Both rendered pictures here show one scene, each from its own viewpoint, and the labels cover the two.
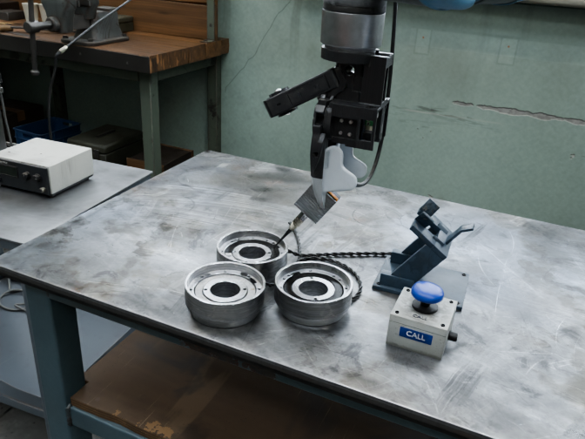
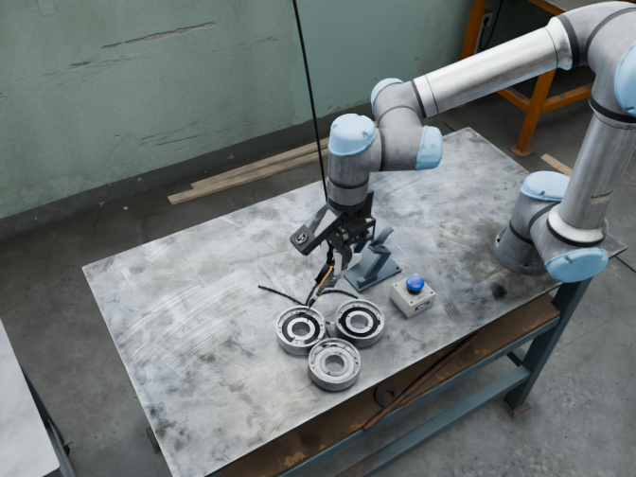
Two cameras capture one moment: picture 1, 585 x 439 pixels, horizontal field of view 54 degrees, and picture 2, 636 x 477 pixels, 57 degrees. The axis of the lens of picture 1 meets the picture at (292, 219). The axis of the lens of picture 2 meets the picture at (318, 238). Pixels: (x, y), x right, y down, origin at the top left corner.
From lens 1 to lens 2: 0.94 m
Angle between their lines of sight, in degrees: 48
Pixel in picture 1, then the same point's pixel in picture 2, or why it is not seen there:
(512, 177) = (177, 88)
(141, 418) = (277, 465)
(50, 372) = not seen: outside the picture
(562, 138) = (203, 42)
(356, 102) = (357, 219)
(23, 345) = not seen: outside the picture
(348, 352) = (405, 338)
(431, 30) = not seen: outside the picture
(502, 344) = (434, 274)
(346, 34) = (362, 196)
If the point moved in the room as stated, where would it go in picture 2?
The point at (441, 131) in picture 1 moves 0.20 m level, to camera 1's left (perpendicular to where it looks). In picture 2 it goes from (103, 78) to (60, 99)
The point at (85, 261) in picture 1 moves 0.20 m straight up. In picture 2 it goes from (225, 425) to (216, 366)
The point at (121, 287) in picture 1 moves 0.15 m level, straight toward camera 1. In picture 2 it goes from (274, 415) to (350, 438)
